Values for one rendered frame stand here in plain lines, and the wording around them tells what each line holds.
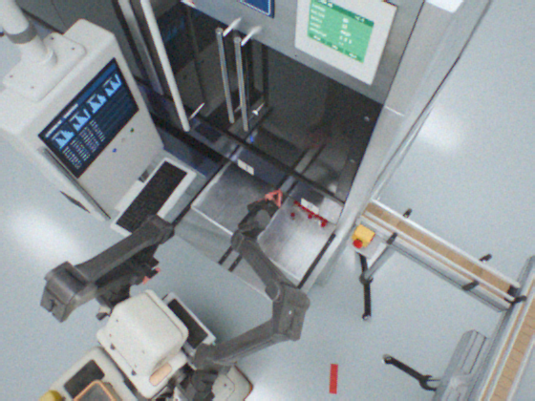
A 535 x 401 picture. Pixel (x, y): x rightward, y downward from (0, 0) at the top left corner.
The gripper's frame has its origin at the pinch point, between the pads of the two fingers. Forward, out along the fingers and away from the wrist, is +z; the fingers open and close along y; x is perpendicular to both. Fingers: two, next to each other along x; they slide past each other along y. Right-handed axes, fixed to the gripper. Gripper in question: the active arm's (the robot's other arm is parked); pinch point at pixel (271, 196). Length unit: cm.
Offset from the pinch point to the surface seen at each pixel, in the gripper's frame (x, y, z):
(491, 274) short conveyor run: 85, -33, 35
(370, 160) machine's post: 4.0, -46.0, -0.5
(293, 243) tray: 27.1, 19.8, 8.0
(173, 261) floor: 13, 136, 13
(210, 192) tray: -12.4, 43.9, 9.5
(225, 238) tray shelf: 6.3, 38.0, -4.8
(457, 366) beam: 121, -1, 17
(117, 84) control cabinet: -70, 23, -3
